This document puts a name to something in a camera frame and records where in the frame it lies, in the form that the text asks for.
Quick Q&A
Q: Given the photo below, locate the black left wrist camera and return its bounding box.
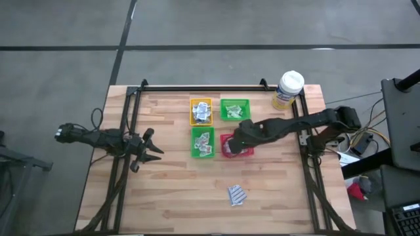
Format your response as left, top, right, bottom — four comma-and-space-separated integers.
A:
124, 137, 141, 153

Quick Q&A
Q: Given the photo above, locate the red plastic basket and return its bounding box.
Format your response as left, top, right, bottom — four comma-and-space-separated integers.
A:
219, 132, 255, 159

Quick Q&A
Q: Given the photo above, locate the yellow plastic basket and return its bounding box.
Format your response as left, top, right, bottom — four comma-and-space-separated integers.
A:
188, 97, 213, 127

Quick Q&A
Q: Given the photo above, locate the yellow floor cable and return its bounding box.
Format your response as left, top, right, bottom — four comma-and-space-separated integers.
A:
349, 109, 390, 148

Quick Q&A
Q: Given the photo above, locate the green plastic basket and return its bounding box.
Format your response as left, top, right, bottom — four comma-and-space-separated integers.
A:
219, 98, 252, 122
190, 127, 216, 159

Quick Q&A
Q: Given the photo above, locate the white paper sheet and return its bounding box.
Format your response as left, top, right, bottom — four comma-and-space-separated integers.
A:
337, 151, 361, 167

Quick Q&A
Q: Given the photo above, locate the grey metal stand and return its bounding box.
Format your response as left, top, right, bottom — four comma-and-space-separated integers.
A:
0, 130, 54, 236

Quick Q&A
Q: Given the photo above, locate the grey cloth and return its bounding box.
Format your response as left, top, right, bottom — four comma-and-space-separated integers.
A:
356, 174, 380, 195

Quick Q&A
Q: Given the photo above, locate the black laptop keyboard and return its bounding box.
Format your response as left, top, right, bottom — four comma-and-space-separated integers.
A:
389, 202, 420, 236

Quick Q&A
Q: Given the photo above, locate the black metal table frame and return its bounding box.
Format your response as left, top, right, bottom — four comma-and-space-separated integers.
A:
75, 78, 355, 235

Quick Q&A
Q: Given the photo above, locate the Lysol wipes canister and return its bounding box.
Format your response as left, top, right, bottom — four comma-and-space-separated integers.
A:
270, 69, 305, 111

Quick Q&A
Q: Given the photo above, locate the black power adapter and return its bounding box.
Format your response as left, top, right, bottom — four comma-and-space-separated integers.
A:
350, 132, 374, 156

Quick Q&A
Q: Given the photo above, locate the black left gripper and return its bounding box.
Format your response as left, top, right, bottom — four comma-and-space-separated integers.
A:
130, 128, 165, 174

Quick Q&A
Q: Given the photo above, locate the black pole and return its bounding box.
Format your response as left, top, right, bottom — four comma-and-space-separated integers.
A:
394, 68, 420, 92

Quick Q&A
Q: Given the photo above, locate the red cloth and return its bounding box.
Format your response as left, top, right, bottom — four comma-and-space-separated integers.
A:
346, 182, 368, 201

